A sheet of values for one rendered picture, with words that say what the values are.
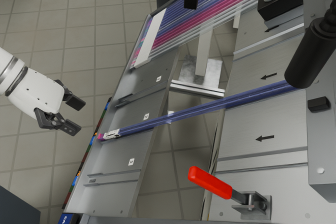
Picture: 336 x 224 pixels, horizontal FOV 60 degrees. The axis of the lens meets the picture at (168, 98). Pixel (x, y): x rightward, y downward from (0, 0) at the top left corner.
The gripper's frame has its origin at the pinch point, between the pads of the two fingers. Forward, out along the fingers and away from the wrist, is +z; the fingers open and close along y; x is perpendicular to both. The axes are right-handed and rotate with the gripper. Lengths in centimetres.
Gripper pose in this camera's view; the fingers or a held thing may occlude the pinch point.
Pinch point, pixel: (76, 116)
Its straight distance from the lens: 72.8
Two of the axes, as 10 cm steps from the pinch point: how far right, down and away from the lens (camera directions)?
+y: 1.2, 5.9, -8.0
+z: 6.9, 5.3, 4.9
